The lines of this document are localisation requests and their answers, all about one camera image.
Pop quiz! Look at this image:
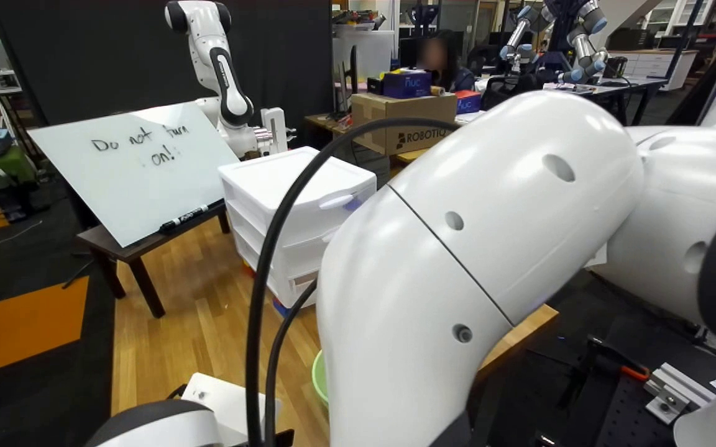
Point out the aluminium extrusion rail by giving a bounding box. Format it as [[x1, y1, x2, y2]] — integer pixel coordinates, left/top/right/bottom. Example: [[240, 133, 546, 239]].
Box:
[[643, 360, 716, 428]]

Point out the blue grey background robot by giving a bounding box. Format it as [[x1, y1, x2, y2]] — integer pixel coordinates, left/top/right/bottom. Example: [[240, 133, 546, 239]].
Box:
[[498, 0, 611, 84]]

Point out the black marker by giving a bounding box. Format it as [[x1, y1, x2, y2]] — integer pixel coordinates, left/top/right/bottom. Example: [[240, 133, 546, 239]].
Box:
[[157, 206, 212, 239]]

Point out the large printed cardboard box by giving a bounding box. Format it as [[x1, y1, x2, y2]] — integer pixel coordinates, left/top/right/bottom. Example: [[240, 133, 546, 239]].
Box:
[[351, 87, 459, 157]]

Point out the small dark wooden bench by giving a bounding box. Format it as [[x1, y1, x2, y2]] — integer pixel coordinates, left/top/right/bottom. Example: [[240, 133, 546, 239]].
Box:
[[75, 202, 231, 323]]

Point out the white plastic drawer unit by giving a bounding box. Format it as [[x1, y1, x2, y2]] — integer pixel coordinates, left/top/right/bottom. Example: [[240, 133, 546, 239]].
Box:
[[215, 148, 379, 310]]

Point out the whiteboard with handwriting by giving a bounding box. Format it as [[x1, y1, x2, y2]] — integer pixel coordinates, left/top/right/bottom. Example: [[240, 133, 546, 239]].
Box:
[[28, 102, 240, 252]]

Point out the light-green plastic bowl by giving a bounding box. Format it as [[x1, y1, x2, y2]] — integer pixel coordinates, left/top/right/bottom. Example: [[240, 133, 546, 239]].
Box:
[[310, 349, 330, 408]]

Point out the black clamp orange handle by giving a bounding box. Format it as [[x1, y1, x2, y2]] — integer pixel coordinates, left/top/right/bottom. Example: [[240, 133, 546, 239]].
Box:
[[572, 334, 653, 388]]

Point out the black partition panel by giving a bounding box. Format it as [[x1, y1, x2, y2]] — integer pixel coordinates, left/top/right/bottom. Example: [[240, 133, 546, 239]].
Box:
[[0, 0, 333, 126]]

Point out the blue black box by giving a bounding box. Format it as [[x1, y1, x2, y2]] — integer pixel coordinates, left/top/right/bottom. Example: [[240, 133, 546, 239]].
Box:
[[364, 67, 432, 100]]

